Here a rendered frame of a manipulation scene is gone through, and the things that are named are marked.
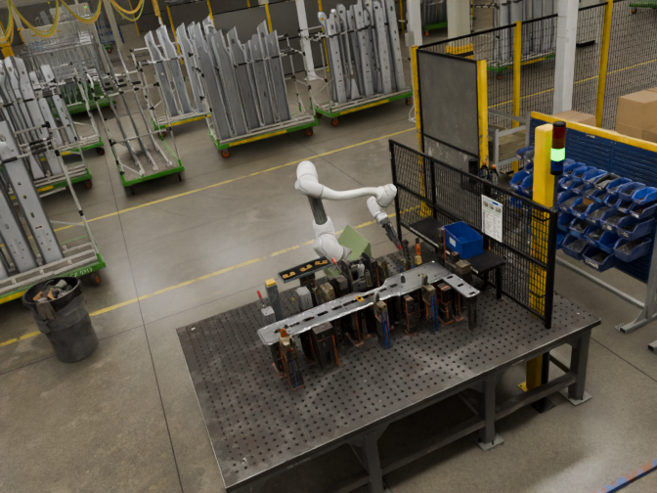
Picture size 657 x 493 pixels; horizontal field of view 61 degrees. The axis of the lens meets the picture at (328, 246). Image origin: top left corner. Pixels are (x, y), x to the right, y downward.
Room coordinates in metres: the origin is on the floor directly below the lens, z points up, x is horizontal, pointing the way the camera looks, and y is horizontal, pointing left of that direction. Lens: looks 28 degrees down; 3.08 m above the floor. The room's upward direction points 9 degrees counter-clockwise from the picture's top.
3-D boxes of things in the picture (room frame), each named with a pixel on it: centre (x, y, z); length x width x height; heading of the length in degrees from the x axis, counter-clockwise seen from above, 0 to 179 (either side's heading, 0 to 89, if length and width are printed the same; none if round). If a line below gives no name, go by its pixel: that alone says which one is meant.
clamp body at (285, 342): (2.68, 0.34, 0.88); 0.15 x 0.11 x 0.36; 20
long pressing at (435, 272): (3.05, -0.13, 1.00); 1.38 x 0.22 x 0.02; 110
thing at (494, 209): (3.32, -1.14, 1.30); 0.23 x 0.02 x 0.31; 20
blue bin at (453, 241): (3.45, -0.96, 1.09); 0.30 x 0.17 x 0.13; 12
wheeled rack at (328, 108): (11.17, -1.14, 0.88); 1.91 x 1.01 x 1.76; 111
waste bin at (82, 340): (4.44, 2.55, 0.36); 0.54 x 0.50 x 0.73; 19
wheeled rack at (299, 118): (10.26, 0.87, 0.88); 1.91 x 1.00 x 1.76; 106
